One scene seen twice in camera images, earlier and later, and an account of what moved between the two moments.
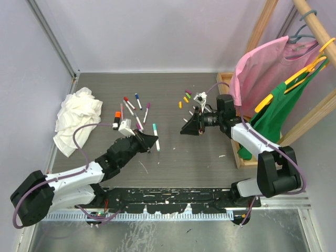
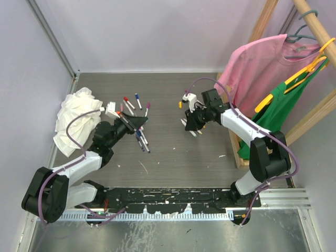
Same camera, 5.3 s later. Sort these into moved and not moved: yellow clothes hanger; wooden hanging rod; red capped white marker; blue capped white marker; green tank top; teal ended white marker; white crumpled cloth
Moved: teal ended white marker
Not moved: green tank top; wooden hanging rod; red capped white marker; yellow clothes hanger; blue capped white marker; white crumpled cloth
